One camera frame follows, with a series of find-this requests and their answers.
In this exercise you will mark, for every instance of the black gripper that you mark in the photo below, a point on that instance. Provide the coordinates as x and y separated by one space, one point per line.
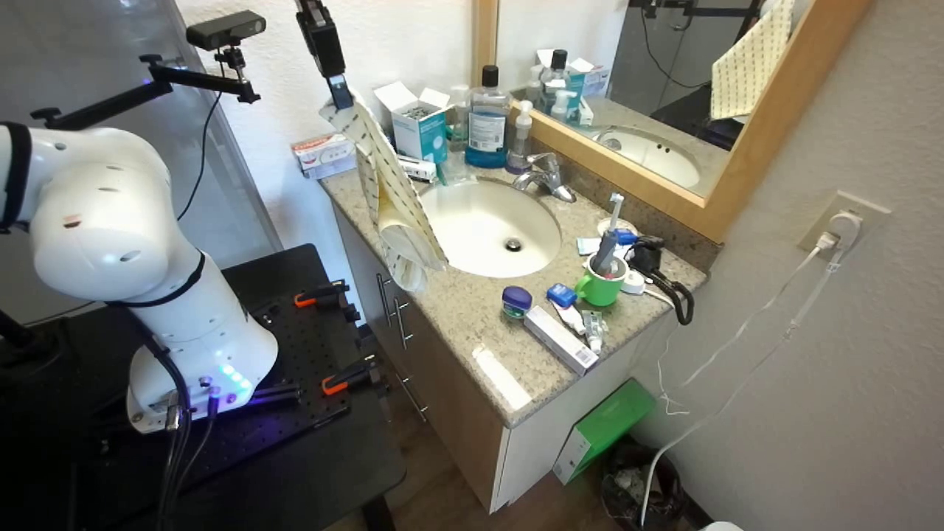
324 49

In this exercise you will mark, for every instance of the white striped towel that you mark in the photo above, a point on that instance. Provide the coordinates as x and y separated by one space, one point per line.
407 244

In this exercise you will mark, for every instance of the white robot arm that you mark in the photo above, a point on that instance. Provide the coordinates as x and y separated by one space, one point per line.
104 228

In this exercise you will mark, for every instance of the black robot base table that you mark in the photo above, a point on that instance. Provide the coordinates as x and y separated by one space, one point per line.
283 458

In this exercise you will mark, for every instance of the open white box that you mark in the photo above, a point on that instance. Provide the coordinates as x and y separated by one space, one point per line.
417 120

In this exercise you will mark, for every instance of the blue mouthwash bottle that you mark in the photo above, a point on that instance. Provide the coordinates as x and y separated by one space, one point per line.
488 122

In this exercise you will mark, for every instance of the small clear soap bottle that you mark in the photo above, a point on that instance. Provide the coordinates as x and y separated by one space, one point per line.
517 148

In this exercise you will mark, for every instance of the orange clamp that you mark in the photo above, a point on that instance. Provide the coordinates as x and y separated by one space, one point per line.
320 296
364 372

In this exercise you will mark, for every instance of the chrome faucet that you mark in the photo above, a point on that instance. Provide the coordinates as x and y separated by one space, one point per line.
543 170

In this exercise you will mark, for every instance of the white sink basin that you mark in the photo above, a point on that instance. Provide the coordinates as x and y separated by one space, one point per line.
491 228

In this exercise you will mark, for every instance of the blue capped deodorant stick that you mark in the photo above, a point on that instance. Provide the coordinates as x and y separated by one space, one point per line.
515 303

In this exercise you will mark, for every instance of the vanity cabinet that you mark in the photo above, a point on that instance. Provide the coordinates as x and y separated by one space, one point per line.
492 397

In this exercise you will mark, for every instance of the orange clamp lower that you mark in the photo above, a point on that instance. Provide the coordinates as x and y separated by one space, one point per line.
364 372

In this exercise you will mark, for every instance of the blue floss container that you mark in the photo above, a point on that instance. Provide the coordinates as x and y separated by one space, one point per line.
560 296

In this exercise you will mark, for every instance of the electric toothbrush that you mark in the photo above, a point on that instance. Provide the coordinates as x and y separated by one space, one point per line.
603 254

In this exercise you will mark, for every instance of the wood framed mirror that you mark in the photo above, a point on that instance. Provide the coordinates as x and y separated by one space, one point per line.
693 98

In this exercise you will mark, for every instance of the long white box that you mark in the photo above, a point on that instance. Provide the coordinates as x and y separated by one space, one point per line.
557 340

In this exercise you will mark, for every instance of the green cup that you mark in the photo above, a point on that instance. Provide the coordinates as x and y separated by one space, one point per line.
600 291

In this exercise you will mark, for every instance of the white toothpaste tube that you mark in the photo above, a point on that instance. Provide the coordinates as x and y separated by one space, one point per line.
585 325

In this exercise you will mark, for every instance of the black razor charger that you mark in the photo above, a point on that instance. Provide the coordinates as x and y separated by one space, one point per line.
646 262

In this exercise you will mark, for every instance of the green white box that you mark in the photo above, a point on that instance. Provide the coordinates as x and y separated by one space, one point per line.
600 430

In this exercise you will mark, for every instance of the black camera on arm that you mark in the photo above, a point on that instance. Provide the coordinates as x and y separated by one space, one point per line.
225 30

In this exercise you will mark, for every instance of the white wall outlet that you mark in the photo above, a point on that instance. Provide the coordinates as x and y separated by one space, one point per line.
840 226

